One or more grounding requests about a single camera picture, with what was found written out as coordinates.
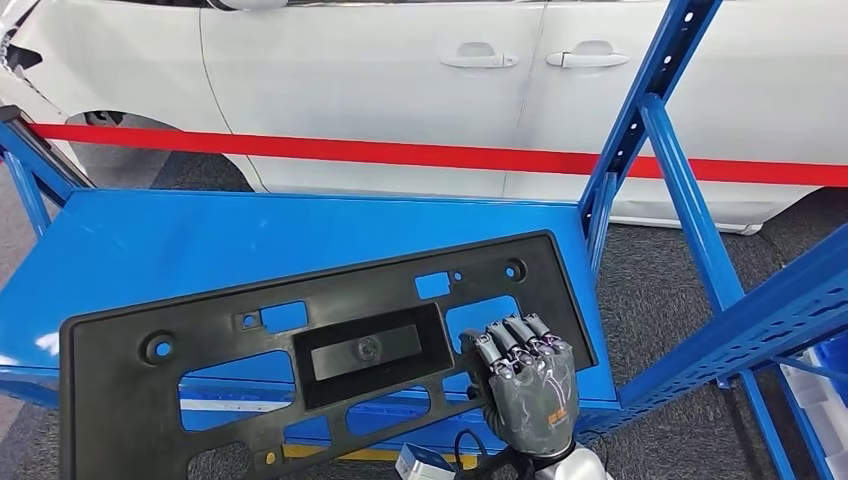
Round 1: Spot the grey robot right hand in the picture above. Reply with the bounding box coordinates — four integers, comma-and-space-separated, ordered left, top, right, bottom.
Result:
458, 313, 580, 460

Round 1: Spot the black plastic plate bracket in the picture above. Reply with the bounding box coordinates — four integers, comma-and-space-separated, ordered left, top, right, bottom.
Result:
58, 229, 600, 480

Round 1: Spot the red barrier belt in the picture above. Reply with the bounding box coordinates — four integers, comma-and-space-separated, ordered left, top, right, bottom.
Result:
29, 122, 848, 190

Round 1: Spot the white car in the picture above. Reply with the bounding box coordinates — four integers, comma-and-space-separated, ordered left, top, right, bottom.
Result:
0, 0, 848, 236

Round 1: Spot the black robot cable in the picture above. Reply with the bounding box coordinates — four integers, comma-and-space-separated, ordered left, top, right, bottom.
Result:
453, 429, 531, 480

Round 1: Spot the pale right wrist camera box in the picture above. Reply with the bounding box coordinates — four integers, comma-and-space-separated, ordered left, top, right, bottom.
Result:
395, 443, 458, 480

